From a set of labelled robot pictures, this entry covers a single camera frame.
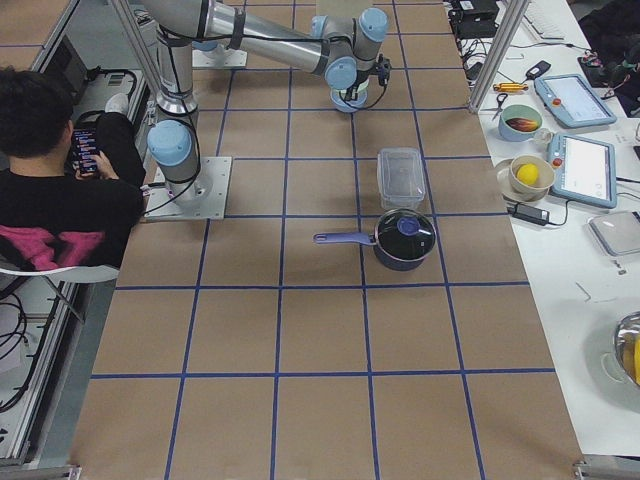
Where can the dark blue saucepan with lid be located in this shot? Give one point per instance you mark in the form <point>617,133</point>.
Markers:
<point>402,239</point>

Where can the yellow lemon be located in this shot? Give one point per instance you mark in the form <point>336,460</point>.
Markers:
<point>527,174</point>

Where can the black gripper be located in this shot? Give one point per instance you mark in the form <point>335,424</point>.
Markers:
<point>353,90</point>

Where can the green bowl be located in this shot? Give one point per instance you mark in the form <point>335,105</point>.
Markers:
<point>354,94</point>

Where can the black power adapter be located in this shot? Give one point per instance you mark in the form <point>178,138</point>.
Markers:
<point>529,214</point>

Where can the smartphone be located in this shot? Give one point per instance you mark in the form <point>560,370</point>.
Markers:
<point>84,148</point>

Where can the blue bowl with fruit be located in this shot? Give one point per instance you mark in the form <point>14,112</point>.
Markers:
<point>519,123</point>

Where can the teach pendant tablet near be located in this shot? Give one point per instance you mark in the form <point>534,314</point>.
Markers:
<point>585,170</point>

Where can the teach pendant tablet far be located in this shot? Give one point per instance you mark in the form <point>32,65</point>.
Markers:
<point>572,101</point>

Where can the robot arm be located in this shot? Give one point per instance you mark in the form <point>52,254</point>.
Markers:
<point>345,52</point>

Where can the seated person black shirt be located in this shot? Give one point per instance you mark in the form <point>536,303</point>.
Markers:
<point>51,218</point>

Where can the teach pendant tablet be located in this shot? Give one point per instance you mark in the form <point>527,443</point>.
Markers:
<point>572,101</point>
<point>585,170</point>

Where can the beige bowl with lemon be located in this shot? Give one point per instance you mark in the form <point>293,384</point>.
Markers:
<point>546,175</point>

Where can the scissors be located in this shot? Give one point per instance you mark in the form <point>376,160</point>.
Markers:
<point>500,100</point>

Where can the orange screwdriver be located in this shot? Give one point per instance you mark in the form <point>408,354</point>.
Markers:
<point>510,87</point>

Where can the beige plate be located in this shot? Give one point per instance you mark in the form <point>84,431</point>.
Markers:
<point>514,189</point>

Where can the glass bowl with fruit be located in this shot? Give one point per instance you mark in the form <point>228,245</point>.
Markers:
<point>621,363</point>

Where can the clear plastic container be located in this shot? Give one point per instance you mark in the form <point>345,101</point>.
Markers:
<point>401,179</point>

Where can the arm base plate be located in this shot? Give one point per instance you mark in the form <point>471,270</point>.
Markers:
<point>214,55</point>
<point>204,198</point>

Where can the white kitchen scale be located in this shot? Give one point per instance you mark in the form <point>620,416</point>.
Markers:
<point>617,232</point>

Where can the aluminium frame post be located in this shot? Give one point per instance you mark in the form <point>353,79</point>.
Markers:
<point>510,22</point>

